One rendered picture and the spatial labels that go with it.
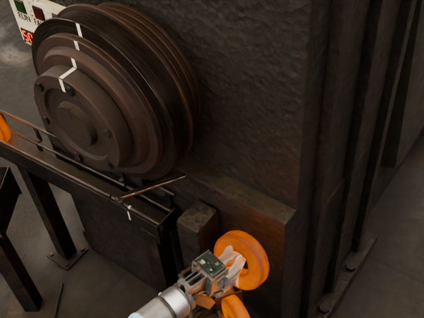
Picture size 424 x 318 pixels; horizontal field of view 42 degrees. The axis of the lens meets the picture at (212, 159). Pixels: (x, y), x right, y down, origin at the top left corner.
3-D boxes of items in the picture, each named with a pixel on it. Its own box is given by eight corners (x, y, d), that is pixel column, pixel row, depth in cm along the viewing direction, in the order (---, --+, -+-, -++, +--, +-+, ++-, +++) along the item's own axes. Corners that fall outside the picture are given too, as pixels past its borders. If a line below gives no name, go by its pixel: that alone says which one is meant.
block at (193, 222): (204, 244, 172) (197, 195, 155) (224, 256, 169) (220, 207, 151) (183, 269, 166) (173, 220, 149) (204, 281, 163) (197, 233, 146)
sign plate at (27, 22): (29, 39, 169) (9, -15, 156) (88, 65, 157) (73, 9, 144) (23, 43, 168) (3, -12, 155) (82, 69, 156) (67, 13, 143)
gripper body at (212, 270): (231, 267, 127) (192, 298, 121) (229, 287, 133) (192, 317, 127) (209, 247, 131) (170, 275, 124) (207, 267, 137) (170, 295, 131)
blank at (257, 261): (219, 221, 142) (211, 227, 139) (270, 240, 133) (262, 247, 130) (221, 272, 148) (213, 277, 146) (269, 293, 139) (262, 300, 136)
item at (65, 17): (76, 126, 166) (28, -17, 133) (199, 190, 145) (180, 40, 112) (60, 139, 163) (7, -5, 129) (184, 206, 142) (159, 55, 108)
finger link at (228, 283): (245, 273, 133) (218, 294, 129) (244, 277, 134) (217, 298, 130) (231, 260, 135) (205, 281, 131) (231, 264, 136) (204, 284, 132)
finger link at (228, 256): (247, 240, 135) (219, 261, 130) (245, 254, 139) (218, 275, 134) (238, 233, 136) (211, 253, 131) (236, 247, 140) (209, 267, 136)
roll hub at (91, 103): (64, 134, 150) (34, 48, 130) (141, 176, 137) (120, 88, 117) (49, 147, 147) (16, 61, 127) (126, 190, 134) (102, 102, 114)
